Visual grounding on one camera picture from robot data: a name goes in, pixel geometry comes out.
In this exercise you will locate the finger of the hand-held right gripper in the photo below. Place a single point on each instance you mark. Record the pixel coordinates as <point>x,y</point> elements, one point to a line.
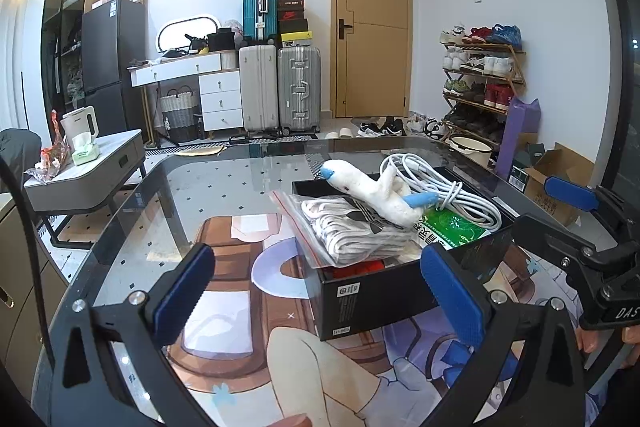
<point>570,194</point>
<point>550,237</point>

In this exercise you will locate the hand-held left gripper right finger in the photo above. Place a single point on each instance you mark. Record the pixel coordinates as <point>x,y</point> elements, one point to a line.
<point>452,294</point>

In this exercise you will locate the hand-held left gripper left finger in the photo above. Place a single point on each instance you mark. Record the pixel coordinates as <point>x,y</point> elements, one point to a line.
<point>182,297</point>

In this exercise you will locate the green and white packet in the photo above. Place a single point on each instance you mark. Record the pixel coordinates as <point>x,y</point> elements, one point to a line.
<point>452,227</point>

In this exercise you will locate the black cardboard box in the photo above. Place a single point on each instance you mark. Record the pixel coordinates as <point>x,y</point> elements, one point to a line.
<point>380,302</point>

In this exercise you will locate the white plush goose toy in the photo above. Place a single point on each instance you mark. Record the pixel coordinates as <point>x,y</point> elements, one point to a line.
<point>380,197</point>

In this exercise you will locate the zip bag of white socks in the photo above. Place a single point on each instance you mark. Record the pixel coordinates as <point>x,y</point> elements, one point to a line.
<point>345,232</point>

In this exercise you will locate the person's right hand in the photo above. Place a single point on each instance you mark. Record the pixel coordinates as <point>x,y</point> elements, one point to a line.
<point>631,347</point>

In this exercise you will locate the person's left hand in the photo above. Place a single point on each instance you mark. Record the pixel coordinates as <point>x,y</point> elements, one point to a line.
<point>292,421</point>

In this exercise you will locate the brown cardboard box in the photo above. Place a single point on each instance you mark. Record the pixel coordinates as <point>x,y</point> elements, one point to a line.
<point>555,187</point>

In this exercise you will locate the printed desk mat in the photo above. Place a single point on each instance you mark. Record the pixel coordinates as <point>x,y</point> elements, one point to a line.
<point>225,322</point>

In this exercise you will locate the small dark green box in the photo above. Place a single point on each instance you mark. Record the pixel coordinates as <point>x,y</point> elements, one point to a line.
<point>519,179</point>

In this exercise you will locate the purple yoga mat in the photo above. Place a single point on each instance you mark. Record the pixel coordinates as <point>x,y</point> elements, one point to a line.
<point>520,132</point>

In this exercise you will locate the red item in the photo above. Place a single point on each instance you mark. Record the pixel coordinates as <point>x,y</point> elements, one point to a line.
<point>360,268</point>

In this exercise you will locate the cream enamel pot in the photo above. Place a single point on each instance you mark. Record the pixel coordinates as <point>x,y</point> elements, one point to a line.
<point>470,149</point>

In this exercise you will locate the wooden shoe rack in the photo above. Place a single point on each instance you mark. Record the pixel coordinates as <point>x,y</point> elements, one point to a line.
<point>505,79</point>

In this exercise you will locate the grey side table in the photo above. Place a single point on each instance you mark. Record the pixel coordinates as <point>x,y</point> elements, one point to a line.
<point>90,177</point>

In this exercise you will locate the group of assorted shoes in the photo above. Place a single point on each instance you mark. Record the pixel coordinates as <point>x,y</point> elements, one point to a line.
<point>480,64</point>

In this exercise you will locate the beige cabinet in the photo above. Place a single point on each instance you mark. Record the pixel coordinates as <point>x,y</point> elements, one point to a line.
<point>20,307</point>

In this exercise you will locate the green tissue pack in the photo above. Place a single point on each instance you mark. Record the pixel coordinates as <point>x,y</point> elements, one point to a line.
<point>86,152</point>

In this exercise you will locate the woven laundry basket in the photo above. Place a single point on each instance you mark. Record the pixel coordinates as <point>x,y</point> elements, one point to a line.
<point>179,117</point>

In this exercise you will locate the pair of black sneakers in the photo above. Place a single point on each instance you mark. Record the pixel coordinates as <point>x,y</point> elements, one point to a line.
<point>382,127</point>

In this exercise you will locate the dark door mat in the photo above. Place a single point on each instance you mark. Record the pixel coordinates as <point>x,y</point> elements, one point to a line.
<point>275,138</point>

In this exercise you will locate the red snack bag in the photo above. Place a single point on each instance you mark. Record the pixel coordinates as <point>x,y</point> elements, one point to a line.
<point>52,154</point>

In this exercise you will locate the pair of white slippers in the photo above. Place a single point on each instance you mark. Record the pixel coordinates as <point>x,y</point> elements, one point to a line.
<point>340,134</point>

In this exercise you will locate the white dresser with drawers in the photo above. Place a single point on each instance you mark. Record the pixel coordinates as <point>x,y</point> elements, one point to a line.
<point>220,99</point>

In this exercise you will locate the white electric kettle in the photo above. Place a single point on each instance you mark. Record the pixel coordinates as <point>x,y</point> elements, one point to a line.
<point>77,122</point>

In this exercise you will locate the black jacket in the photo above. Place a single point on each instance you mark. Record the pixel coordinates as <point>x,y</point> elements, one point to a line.
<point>17,157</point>

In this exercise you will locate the white suitcase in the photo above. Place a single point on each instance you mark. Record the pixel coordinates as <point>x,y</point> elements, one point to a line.
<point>257,87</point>

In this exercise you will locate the silver suitcase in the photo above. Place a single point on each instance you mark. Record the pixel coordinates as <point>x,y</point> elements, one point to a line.
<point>299,87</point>

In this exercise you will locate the dark grey fridge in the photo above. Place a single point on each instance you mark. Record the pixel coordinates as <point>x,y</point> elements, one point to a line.
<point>112,57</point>

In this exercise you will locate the black bag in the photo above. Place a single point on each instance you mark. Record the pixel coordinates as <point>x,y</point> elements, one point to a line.
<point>220,41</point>

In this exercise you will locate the wooden door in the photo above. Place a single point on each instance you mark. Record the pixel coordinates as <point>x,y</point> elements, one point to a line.
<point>372,27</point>

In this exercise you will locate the oval white-framed mirror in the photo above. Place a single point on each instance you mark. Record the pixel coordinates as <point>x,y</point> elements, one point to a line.
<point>175,32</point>

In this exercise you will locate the tall dark glass cabinet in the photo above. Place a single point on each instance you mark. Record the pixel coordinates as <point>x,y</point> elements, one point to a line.
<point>60,32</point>

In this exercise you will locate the stack of shoe boxes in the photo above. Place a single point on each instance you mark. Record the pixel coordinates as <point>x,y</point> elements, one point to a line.
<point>292,19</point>

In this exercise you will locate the teal suitcase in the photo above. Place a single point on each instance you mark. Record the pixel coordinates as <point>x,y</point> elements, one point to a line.
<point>260,7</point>

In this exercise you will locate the black window frame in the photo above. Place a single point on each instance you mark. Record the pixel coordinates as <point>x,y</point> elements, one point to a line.
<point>617,82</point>

